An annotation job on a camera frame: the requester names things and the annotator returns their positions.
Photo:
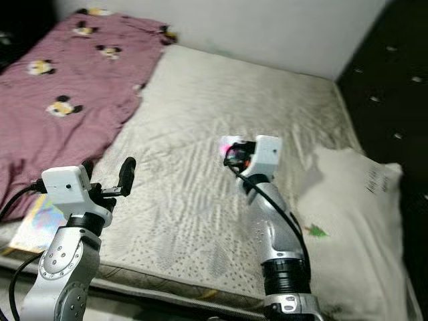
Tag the small pink white toy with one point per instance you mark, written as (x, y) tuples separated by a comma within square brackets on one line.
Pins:
[(226, 144)]

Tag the blue yellow picture book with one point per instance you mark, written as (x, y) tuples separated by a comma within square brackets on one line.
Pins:
[(40, 227)]

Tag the grey quilted mattress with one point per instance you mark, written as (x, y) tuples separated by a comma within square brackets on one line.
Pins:
[(207, 100)]

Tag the pink cartoon mouse blanket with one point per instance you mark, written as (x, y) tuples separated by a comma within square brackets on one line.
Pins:
[(60, 73)]

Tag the black printed hanging cloth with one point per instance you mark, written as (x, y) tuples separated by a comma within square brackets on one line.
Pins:
[(20, 27)]

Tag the dark tufted headboard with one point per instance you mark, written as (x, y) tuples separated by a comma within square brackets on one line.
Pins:
[(388, 67)]

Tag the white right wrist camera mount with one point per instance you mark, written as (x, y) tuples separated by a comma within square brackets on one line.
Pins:
[(267, 154)]

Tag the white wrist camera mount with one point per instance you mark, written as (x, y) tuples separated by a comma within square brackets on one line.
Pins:
[(67, 190), (267, 154)]

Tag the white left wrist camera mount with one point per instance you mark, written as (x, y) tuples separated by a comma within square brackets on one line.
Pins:
[(67, 190)]

